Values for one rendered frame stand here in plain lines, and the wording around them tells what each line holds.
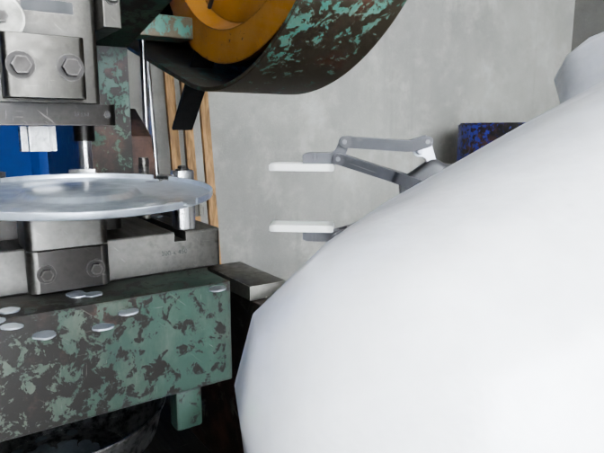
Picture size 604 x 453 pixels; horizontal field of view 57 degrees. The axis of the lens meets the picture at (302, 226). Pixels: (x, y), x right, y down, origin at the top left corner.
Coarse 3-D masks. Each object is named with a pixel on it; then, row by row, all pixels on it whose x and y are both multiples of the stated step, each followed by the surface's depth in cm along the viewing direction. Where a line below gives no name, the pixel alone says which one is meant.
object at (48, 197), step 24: (0, 192) 62; (24, 192) 59; (48, 192) 59; (72, 192) 59; (96, 192) 60; (120, 192) 60; (144, 192) 64; (168, 192) 65; (192, 192) 65; (0, 216) 48; (24, 216) 48; (48, 216) 48; (72, 216) 49; (96, 216) 50; (120, 216) 51
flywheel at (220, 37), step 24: (192, 0) 114; (216, 0) 110; (240, 0) 102; (264, 0) 95; (288, 0) 83; (192, 24) 112; (216, 24) 106; (240, 24) 96; (264, 24) 89; (216, 48) 104; (240, 48) 96; (264, 48) 91
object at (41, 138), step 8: (24, 128) 81; (32, 128) 80; (40, 128) 81; (48, 128) 82; (24, 136) 81; (32, 136) 81; (40, 136) 81; (48, 136) 82; (56, 136) 83; (24, 144) 81; (32, 144) 81; (40, 144) 81; (48, 144) 82; (56, 144) 83
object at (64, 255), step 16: (32, 224) 68; (48, 224) 69; (64, 224) 70; (80, 224) 71; (96, 224) 72; (32, 240) 68; (48, 240) 69; (64, 240) 70; (80, 240) 72; (96, 240) 73; (32, 256) 69; (48, 256) 70; (64, 256) 71; (80, 256) 72; (96, 256) 73; (32, 272) 69; (48, 272) 69; (64, 272) 71; (80, 272) 72; (96, 272) 72; (32, 288) 69; (48, 288) 70; (64, 288) 71; (80, 288) 72
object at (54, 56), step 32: (0, 0) 70; (32, 0) 73; (64, 0) 75; (0, 32) 69; (32, 32) 73; (64, 32) 76; (0, 64) 71; (32, 64) 71; (64, 64) 72; (96, 64) 79; (0, 96) 72; (32, 96) 72; (64, 96) 74; (96, 96) 79
